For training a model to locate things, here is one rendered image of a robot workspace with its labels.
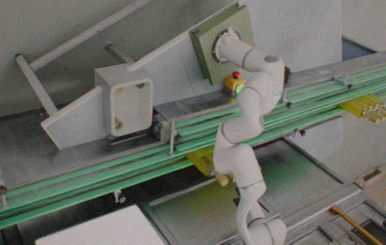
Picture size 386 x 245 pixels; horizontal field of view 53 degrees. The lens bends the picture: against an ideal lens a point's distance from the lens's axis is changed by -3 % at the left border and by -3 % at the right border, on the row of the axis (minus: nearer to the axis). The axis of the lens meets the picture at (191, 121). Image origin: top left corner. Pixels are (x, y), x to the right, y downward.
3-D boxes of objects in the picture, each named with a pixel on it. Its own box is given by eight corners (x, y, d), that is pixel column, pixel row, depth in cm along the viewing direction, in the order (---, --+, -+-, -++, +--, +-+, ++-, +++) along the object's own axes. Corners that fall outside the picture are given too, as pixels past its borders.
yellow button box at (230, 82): (222, 89, 187) (232, 96, 182) (224, 74, 183) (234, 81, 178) (234, 86, 191) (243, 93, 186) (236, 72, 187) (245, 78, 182)
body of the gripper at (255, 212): (265, 236, 139) (251, 214, 148) (271, 216, 133) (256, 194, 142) (245, 240, 136) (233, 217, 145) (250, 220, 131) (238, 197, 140)
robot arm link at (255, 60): (260, 43, 154) (291, 58, 143) (260, 72, 162) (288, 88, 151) (241, 50, 150) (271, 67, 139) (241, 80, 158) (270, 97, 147)
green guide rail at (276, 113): (168, 141, 165) (179, 151, 160) (168, 139, 165) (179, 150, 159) (398, 72, 253) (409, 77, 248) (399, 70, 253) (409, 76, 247)
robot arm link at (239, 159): (281, 168, 129) (247, 175, 140) (259, 107, 130) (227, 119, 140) (252, 185, 118) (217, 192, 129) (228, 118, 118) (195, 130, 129)
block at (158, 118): (151, 134, 168) (158, 142, 163) (151, 115, 162) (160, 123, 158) (158, 131, 169) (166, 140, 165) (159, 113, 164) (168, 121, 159)
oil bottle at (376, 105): (344, 98, 231) (385, 122, 212) (347, 90, 228) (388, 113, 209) (350, 96, 234) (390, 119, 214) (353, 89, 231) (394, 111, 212)
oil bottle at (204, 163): (180, 151, 173) (208, 180, 159) (181, 140, 170) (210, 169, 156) (191, 148, 176) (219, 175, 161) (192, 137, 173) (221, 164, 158)
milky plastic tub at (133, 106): (103, 127, 160) (112, 138, 154) (102, 77, 148) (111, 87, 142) (142, 117, 168) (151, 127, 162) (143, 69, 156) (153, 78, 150)
